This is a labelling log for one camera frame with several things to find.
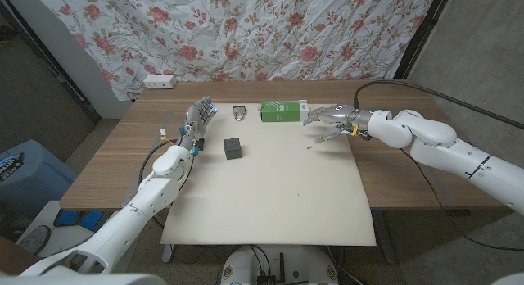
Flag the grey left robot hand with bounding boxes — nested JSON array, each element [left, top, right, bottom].
[[178, 96, 219, 153]]

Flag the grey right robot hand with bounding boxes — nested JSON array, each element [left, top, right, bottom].
[[301, 104, 372, 145]]

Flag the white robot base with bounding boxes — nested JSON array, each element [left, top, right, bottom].
[[220, 244, 339, 285]]

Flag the dark grey block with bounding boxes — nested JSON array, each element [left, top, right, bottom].
[[224, 137, 243, 161]]

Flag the white power strip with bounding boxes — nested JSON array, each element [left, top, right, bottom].
[[142, 74, 178, 90]]

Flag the green and white carton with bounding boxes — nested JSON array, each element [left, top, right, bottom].
[[258, 99, 310, 123]]

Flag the floral backdrop cloth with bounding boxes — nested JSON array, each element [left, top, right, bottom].
[[32, 0, 439, 102]]

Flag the cream paper mat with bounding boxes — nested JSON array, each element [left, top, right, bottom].
[[160, 103, 377, 247]]

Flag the black backdrop stand pole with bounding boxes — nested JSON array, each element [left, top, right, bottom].
[[393, 0, 454, 80]]

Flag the grey table leg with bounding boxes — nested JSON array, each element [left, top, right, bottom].
[[371, 209, 397, 265]]

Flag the white table leg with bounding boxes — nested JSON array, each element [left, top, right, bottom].
[[161, 243, 175, 265]]

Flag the blue plastic pad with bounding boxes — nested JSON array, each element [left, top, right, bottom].
[[79, 210, 103, 231], [53, 210, 79, 228]]

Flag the black box with antenna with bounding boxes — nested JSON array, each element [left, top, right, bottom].
[[256, 251, 287, 285]]

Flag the blue plastic bin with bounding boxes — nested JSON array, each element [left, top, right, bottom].
[[0, 139, 79, 220]]

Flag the white robot chest cover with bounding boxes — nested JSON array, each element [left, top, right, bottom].
[[0, 272, 167, 285]]

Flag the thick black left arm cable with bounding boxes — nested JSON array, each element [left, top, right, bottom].
[[138, 139, 177, 183]]

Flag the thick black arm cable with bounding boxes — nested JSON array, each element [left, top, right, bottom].
[[354, 79, 524, 130], [138, 139, 177, 183]]

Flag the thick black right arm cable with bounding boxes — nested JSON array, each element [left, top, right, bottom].
[[354, 79, 524, 130]]

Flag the thin black cable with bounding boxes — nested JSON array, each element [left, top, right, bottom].
[[399, 147, 524, 252]]

